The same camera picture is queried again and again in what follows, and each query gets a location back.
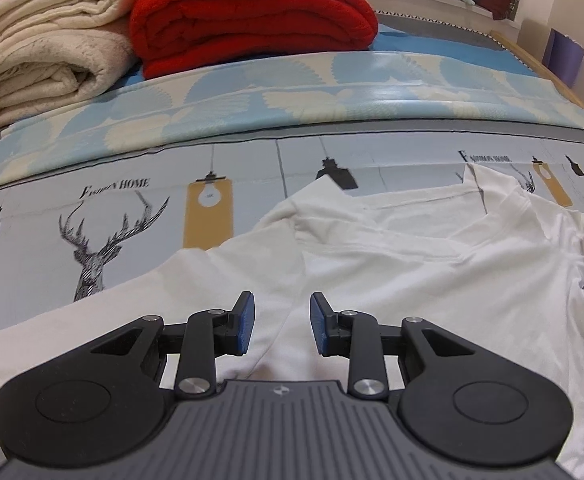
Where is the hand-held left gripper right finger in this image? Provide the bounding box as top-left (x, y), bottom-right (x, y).
top-left (310, 291), bottom-right (474, 401)

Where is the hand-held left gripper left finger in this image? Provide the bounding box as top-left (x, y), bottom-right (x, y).
top-left (91, 291), bottom-right (256, 401)

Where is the white t-shirt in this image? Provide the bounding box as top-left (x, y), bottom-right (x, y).
top-left (0, 162), bottom-right (584, 478)

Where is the deer and lamp printed sheet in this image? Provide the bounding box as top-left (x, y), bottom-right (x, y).
top-left (0, 130), bottom-right (584, 466)

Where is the purple box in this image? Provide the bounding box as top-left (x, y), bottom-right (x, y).
top-left (542, 27), bottom-right (584, 87)

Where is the plain blue sheet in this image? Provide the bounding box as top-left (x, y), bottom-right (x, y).
top-left (369, 22), bottom-right (528, 77)

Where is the blue shell-pattern cloth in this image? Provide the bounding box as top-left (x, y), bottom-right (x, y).
top-left (0, 50), bottom-right (584, 196)

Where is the white window ledge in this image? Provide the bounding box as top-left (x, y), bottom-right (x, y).
top-left (347, 0), bottom-right (523, 36)

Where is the red folded blanket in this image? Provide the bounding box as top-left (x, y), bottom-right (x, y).
top-left (128, 0), bottom-right (379, 81)

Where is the cream fluffy folded blanket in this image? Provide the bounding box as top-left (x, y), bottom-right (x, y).
top-left (0, 25), bottom-right (143, 128)

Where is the white folded blanket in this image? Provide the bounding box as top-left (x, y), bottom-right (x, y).
top-left (0, 0), bottom-right (145, 56)

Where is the wooden bed frame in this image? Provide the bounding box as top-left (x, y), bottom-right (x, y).
top-left (489, 30), bottom-right (584, 161)

